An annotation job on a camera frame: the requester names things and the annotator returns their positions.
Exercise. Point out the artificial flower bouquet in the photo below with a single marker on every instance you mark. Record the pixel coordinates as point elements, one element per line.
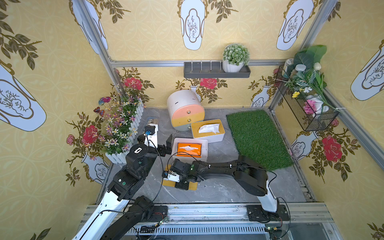
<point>306,81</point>

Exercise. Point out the white fence flower planter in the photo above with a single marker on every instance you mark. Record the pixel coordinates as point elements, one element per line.
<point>122,117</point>

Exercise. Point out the wooden slotted lid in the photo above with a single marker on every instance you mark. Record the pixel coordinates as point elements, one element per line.
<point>168,183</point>
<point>210,127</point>

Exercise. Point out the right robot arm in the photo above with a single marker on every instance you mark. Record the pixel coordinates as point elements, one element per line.
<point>251,176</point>

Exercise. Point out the potted green succulent plant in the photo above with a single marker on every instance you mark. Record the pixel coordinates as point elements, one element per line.
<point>235,56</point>

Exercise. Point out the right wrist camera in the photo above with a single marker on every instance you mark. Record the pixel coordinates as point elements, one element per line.
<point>171,176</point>

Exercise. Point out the white plastic box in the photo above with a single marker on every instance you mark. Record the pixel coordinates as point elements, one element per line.
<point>189,160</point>
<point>208,132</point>

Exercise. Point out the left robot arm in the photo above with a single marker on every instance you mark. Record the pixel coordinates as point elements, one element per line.
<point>120,210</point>

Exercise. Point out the grey wall shelf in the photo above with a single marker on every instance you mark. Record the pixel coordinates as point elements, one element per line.
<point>200,70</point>

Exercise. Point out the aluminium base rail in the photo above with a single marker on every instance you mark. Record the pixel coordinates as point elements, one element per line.
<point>291,221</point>

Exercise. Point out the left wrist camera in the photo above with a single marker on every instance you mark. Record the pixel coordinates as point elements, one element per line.
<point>151,133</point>

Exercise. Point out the round pastel drawer cabinet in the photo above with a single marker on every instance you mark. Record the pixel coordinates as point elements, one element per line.
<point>184,109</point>

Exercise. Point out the wooden tray with stones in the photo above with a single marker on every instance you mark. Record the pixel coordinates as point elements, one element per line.
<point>152,121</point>

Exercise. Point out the green artificial grass mat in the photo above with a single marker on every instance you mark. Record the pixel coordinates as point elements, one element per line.
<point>257,137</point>

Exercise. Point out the black wire wall basket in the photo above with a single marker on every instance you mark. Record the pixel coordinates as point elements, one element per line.
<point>307,122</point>

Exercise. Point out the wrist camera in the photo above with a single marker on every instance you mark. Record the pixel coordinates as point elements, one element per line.
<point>171,176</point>
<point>151,133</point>

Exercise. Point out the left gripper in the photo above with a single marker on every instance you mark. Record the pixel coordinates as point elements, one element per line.
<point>163,150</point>

